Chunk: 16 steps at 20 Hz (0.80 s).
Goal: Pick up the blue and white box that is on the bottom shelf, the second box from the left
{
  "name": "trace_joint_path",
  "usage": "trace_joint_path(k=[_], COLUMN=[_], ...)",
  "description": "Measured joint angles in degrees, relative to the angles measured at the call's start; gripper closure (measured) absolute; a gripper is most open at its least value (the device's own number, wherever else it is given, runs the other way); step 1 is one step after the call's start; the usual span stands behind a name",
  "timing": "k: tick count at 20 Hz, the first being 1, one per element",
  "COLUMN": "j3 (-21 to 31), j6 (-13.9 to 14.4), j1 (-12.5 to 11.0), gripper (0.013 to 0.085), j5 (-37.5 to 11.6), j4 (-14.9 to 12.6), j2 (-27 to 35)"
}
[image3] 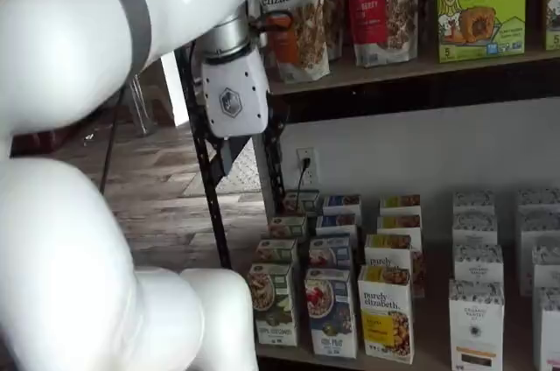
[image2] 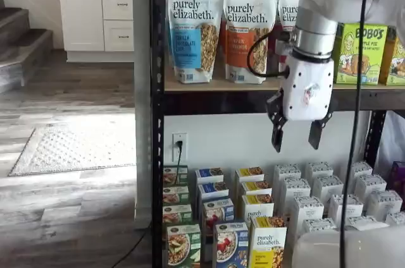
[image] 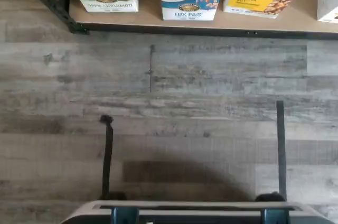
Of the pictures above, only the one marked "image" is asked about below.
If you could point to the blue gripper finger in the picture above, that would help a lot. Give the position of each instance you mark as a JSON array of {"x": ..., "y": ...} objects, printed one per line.
[
  {"x": 124, "y": 216},
  {"x": 273, "y": 217}
]

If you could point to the plain white grey box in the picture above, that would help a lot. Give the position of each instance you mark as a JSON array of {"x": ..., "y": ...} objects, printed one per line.
[{"x": 328, "y": 2}]

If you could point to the wooden shelf with black frame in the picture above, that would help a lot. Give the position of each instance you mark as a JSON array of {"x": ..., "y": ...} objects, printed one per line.
[{"x": 63, "y": 10}]

